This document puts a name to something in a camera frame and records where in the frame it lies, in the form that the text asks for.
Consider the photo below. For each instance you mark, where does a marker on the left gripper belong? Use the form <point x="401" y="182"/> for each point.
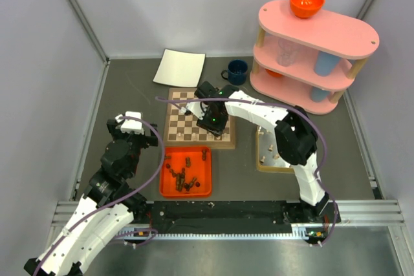
<point x="147" y="140"/>

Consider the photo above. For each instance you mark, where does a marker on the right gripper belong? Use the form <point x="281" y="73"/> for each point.
<point x="217" y="130"/>

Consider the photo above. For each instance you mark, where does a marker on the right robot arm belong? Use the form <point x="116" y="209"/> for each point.
<point x="294" y="137"/>

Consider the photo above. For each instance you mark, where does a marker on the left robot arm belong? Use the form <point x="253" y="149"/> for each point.
<point x="107" y="205"/>

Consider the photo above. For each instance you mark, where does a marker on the wooden chess board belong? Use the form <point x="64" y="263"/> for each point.
<point x="177" y="122"/>

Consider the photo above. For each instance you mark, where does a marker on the dark rook chess piece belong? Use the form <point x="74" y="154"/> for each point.
<point x="188" y="162"/>

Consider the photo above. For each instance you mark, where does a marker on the dark long chess piece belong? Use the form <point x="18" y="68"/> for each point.
<point x="178" y="185"/>

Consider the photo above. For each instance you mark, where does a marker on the dark blue enamel mug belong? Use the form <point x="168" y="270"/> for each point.
<point x="236" y="72"/>

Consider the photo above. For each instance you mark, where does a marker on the orange plastic tray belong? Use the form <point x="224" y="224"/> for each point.
<point x="196" y="180"/>

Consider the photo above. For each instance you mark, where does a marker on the white square plate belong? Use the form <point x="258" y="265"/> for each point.
<point x="179" y="69"/>

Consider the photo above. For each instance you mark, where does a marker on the clear plastic cup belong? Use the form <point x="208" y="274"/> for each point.
<point x="287" y="52"/>

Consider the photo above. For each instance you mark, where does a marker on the pink three-tier shelf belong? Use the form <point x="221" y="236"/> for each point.
<point x="351" y="39"/>

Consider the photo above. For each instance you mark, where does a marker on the light blue plastic cup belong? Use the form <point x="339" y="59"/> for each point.
<point x="325" y="63"/>

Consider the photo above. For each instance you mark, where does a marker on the orange plastic bowl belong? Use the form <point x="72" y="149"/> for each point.
<point x="306" y="8"/>

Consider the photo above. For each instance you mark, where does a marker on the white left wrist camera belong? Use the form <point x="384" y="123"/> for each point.
<point x="128" y="123"/>

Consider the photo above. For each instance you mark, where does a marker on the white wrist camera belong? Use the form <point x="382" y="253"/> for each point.
<point x="195" y="108"/>
<point x="128" y="123"/>

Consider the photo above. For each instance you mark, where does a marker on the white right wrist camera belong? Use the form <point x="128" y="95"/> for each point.
<point x="195" y="108"/>

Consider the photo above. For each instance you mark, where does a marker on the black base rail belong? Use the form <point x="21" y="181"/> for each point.
<point x="234" y="217"/>

